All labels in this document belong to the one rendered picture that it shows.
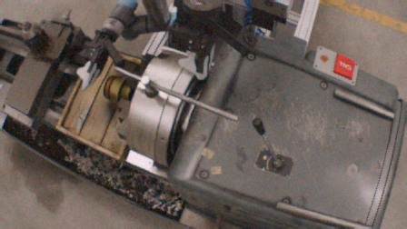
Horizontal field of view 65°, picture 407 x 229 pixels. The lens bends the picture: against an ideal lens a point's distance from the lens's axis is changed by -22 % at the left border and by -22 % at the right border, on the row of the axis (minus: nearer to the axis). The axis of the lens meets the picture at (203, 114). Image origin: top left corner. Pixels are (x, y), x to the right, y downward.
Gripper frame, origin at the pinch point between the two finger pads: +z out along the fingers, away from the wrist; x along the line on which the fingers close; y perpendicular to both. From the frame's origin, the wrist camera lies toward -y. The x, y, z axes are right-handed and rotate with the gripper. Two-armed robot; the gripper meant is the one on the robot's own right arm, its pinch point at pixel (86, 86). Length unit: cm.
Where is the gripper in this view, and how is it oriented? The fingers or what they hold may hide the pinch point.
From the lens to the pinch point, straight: 125.2
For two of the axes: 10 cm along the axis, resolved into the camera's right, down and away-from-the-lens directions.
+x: -0.7, -3.4, -9.4
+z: -3.8, 8.8, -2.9
